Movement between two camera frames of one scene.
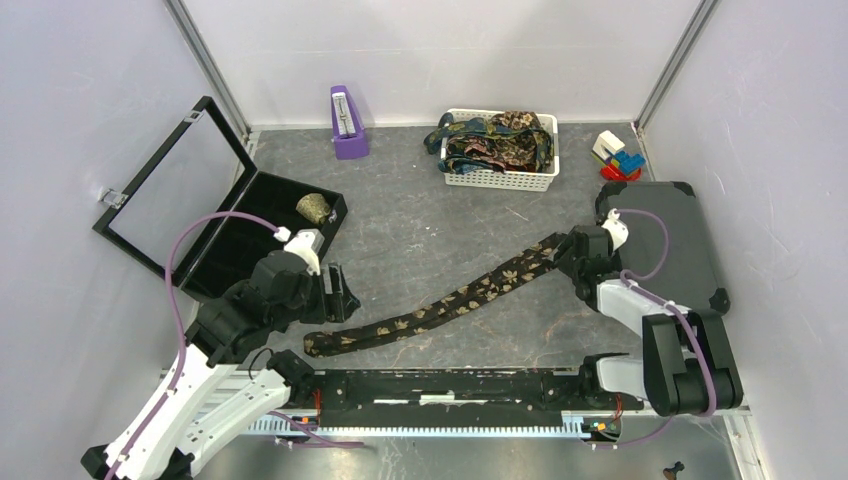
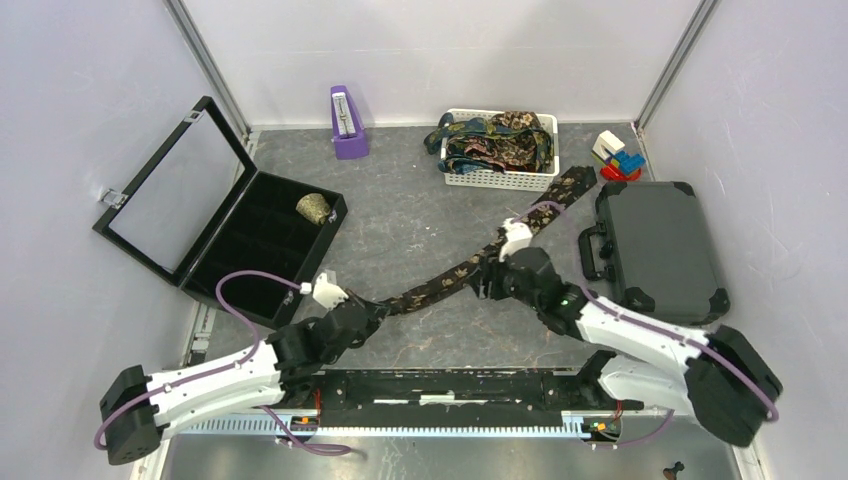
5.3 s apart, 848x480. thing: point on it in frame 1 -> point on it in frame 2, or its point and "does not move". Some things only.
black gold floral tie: [537, 258] -> [512, 236]
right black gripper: [563, 256] -> [490, 270]
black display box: [205, 168] does not move
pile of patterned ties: [514, 140] does not move
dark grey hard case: [687, 275] does not move
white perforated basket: [536, 181] does not move
